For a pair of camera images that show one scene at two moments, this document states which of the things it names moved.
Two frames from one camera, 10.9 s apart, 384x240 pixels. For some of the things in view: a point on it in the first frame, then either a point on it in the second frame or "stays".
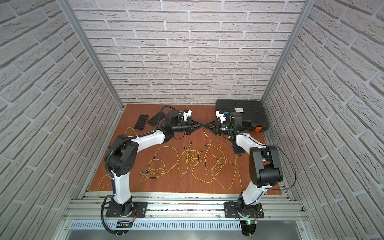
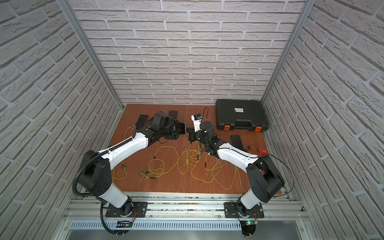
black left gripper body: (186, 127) → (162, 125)
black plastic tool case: (254, 117) stays
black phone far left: (141, 122) stays
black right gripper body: (223, 129) → (197, 137)
